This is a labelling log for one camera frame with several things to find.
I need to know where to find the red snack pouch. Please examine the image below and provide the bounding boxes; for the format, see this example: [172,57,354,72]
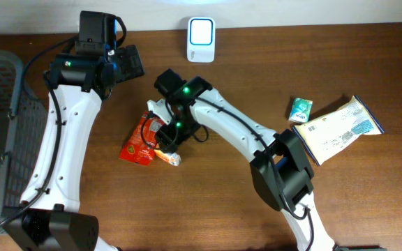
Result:
[119,112,164,166]

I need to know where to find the teal tissue pack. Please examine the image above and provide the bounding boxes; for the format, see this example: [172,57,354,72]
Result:
[288,98,313,123]

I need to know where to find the cream snack bag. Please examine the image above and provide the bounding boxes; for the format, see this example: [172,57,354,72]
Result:
[293,95,385,166]

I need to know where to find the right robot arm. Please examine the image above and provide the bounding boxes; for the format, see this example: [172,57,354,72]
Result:
[147,69,338,250]

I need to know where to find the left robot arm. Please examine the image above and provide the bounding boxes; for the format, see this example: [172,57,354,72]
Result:
[0,11,144,250]

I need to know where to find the white barcode scanner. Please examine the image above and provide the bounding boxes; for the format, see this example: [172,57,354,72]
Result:
[186,17,216,63]

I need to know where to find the grey plastic mesh basket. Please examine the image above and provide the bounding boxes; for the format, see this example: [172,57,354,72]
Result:
[0,51,47,217]

